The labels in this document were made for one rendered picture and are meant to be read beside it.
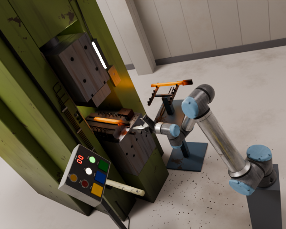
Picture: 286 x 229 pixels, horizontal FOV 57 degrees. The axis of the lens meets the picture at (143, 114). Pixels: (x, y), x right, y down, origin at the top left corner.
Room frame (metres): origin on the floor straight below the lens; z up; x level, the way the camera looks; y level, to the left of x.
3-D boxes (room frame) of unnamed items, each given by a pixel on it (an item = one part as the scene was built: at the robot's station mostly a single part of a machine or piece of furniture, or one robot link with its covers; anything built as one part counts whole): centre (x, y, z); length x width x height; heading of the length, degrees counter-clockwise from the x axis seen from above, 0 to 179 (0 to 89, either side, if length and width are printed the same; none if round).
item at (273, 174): (1.06, -0.58, 0.65); 0.19 x 0.19 x 0.10
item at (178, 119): (2.05, -0.26, 0.67); 0.40 x 0.30 x 0.02; 143
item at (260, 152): (1.05, -0.57, 0.79); 0.17 x 0.15 x 0.18; 120
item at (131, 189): (1.49, 0.41, 0.62); 0.44 x 0.05 x 0.05; 44
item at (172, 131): (1.47, -0.14, 0.98); 0.12 x 0.09 x 0.10; 44
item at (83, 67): (1.97, 0.34, 1.56); 0.42 x 0.39 x 0.40; 44
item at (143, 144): (1.99, 0.34, 0.69); 0.56 x 0.38 x 0.45; 44
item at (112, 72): (2.11, 0.09, 1.27); 0.09 x 0.02 x 0.17; 134
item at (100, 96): (1.94, 0.37, 1.32); 0.42 x 0.20 x 0.10; 44
